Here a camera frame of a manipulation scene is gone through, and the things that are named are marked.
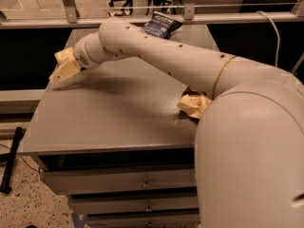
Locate black floor stand leg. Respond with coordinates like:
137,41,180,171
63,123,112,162
0,127,24,194

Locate bottom grey drawer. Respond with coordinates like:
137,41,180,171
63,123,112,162
86,210,200,228

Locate blue chip bag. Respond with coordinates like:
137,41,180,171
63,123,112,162
142,11,182,39

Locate top grey drawer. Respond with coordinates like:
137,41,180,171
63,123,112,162
42,166,196,195

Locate middle grey drawer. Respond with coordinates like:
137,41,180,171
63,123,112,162
68,192,199,215

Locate white cable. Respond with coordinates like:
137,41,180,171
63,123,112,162
256,10,282,68

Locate sea salt chip bag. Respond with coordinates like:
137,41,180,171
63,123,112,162
177,87,212,119

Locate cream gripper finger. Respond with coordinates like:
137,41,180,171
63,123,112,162
51,73,67,83

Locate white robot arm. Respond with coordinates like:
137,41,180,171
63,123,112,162
52,17,304,228

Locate yellow sponge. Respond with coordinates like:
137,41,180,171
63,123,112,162
54,47,75,64

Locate metal railing frame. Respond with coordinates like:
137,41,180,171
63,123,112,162
0,0,304,29

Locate grey drawer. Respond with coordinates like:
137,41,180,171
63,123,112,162
86,210,200,228
42,166,196,195
68,192,199,215

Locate grey drawer cabinet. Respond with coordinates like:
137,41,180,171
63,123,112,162
18,25,219,228

